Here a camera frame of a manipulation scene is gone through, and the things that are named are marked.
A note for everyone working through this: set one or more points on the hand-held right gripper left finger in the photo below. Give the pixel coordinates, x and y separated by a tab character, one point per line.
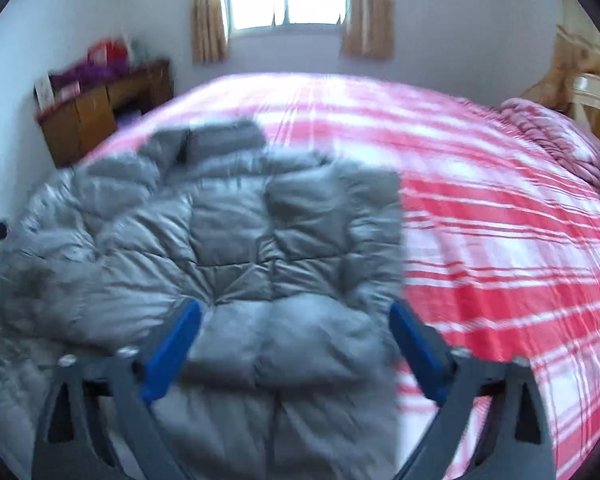
172	345

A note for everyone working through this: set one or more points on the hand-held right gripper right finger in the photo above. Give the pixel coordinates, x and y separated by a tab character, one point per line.
416	345

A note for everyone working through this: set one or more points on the grey puffer jacket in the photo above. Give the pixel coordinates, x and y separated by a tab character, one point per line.
230	235

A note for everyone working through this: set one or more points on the bed with red plaid sheet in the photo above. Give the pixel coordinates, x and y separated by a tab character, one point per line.
480	210

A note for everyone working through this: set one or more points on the white box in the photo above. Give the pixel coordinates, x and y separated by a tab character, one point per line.
44	92

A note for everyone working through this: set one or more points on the wooden desk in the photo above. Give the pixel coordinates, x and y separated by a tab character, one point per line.
85	115

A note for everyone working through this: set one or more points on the purple cloth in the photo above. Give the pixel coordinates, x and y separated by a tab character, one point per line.
80	76

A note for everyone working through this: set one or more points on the red bag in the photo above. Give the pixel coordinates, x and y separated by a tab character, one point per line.
107	52

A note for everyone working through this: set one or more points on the tan curtain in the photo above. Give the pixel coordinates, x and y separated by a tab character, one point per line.
207	15
370	15

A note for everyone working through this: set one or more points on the wooden headboard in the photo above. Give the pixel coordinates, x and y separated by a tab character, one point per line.
565	70

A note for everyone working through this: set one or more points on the cream chair frame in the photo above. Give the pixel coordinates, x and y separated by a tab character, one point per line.
592	95

